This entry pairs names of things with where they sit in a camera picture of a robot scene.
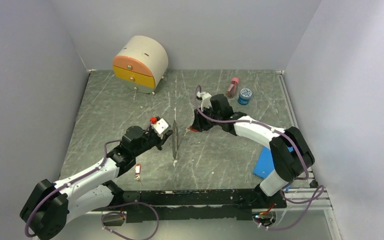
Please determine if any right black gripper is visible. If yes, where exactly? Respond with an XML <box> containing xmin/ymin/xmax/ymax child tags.
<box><xmin>191</xmin><ymin>104</ymin><xmax>222</xmax><ymax>133</ymax></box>

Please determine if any key with red tag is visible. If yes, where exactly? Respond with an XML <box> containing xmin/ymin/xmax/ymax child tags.
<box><xmin>183</xmin><ymin>126</ymin><xmax>198</xmax><ymax>137</ymax></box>

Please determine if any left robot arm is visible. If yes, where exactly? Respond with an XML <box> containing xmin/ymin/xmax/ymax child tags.
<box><xmin>19</xmin><ymin>119</ymin><xmax>173</xmax><ymax>240</ymax></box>

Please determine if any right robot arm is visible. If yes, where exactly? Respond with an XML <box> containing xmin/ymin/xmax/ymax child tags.
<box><xmin>191</xmin><ymin>91</ymin><xmax>315</xmax><ymax>208</ymax></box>

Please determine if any key with red label fob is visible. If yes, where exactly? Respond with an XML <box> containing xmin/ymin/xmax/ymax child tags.
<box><xmin>134</xmin><ymin>163</ymin><xmax>142</xmax><ymax>182</ymax></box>

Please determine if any blue round tin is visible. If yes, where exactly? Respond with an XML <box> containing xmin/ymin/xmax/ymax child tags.
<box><xmin>237</xmin><ymin>88</ymin><xmax>252</xmax><ymax>106</ymax></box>

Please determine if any pink capped brown vial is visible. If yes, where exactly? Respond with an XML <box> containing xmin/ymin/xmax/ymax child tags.
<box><xmin>226</xmin><ymin>77</ymin><xmax>239</xmax><ymax>98</ymax></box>

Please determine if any blue foam sheet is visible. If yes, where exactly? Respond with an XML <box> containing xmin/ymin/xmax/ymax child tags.
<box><xmin>253</xmin><ymin>146</ymin><xmax>290</xmax><ymax>196</ymax></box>

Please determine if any round beige drawer box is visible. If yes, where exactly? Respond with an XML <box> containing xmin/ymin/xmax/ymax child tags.
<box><xmin>112</xmin><ymin>35</ymin><xmax>169</xmax><ymax>95</ymax></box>

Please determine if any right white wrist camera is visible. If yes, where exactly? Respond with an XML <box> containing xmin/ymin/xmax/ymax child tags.
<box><xmin>196</xmin><ymin>91</ymin><xmax>212</xmax><ymax>112</ymax></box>

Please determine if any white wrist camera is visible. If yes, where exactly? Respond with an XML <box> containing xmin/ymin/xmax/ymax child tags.
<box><xmin>149</xmin><ymin>117</ymin><xmax>170</xmax><ymax>138</ymax></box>
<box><xmin>196</xmin><ymin>91</ymin><xmax>212</xmax><ymax>112</ymax></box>

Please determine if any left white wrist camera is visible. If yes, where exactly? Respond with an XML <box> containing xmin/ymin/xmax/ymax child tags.
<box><xmin>149</xmin><ymin>117</ymin><xmax>170</xmax><ymax>138</ymax></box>

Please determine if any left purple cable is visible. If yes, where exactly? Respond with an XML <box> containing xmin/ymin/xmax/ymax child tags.
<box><xmin>24</xmin><ymin>121</ymin><xmax>160</xmax><ymax>240</ymax></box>

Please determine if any purple cable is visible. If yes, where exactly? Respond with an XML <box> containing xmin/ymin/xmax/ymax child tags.
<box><xmin>193</xmin><ymin>85</ymin><xmax>325</xmax><ymax>232</ymax></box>
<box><xmin>24</xmin><ymin>121</ymin><xmax>160</xmax><ymax>240</ymax></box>

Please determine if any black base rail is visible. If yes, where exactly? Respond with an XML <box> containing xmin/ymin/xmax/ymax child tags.
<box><xmin>89</xmin><ymin>188</ymin><xmax>288</xmax><ymax>223</ymax></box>

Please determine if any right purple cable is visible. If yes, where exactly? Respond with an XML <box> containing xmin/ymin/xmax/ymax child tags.
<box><xmin>193</xmin><ymin>85</ymin><xmax>325</xmax><ymax>232</ymax></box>

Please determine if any aluminium frame rail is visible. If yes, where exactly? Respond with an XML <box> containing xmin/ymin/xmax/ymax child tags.
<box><xmin>40</xmin><ymin>188</ymin><xmax>334</xmax><ymax>216</ymax></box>

